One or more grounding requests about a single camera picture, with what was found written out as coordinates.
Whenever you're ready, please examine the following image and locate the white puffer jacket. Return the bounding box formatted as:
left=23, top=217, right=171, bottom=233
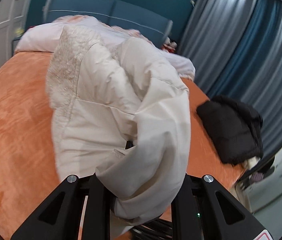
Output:
left=46, top=24, right=191, bottom=238

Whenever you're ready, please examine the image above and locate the orange plush bedspread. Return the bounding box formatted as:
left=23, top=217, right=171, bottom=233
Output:
left=0, top=50, right=247, bottom=240

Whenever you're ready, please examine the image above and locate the black folded garment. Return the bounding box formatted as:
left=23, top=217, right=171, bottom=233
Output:
left=196, top=95, right=263, bottom=165

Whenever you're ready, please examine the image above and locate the grey blue curtain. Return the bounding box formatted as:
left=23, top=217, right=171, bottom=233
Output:
left=178, top=0, right=282, bottom=155

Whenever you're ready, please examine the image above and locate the bedside table with tissue box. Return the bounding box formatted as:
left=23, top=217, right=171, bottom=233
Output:
left=11, top=27, right=25, bottom=54

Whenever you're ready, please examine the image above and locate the blue upholstered headboard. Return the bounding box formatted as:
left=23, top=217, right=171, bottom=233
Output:
left=42, top=0, right=173, bottom=48

